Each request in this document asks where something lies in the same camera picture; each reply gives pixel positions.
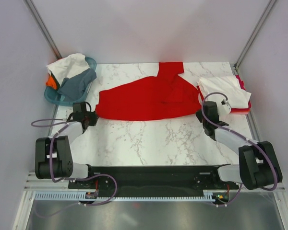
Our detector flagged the red t shirt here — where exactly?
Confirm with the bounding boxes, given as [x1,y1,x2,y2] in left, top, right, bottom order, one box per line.
[96,62,201,121]
[196,86,252,115]

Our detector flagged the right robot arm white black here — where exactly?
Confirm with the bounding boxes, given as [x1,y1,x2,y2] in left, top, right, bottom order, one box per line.
[196,101,282,191]

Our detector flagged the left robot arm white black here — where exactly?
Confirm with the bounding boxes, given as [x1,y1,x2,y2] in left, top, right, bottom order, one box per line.
[31,102,98,188]

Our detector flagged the folded white t shirt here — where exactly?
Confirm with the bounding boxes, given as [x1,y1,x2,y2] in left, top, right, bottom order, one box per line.
[197,75,251,109]

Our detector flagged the grey blue t shirt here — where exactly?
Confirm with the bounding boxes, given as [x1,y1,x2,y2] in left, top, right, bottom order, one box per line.
[58,68,96,102]

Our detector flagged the folded red t shirt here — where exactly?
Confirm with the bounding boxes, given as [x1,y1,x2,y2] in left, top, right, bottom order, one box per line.
[196,86,252,115]

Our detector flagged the folded pink t shirt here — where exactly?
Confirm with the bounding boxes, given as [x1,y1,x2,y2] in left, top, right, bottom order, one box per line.
[235,75,246,91]

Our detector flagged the teal plastic basket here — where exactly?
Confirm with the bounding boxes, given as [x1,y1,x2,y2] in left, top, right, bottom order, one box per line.
[44,53,97,106]

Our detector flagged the orange t shirt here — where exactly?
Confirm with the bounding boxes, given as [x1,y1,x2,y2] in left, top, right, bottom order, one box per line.
[46,74,58,90]

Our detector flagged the crumpled white t shirt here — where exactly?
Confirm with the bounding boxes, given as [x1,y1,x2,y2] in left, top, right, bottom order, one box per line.
[47,53,90,84]

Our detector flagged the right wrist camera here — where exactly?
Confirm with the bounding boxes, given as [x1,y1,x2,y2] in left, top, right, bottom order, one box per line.
[217,99,231,116]

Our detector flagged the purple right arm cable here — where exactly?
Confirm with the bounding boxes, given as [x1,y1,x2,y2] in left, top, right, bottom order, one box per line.
[201,92,279,208]

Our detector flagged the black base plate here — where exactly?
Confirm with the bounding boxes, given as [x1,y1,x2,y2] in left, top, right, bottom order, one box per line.
[68,166,238,197]

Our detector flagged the white slotted cable duct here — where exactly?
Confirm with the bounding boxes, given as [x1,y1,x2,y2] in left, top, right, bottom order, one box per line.
[34,191,215,202]

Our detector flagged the left aluminium frame post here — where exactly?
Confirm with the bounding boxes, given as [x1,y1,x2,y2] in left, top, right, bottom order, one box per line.
[24,0,62,59]

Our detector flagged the aluminium frame post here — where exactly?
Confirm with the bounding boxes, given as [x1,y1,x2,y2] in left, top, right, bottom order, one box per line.
[230,0,278,74]
[24,0,62,59]

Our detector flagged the right aluminium frame post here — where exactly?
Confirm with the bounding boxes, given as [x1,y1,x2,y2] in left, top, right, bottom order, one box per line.
[230,0,278,74]

